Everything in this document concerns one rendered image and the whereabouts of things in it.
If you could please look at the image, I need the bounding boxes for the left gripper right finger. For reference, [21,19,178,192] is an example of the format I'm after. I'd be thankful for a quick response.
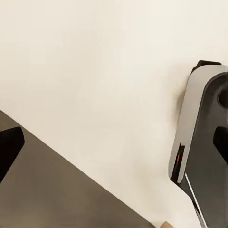
[213,126,228,165]

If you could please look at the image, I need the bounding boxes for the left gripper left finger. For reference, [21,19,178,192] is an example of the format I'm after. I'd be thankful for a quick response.
[0,126,25,184]

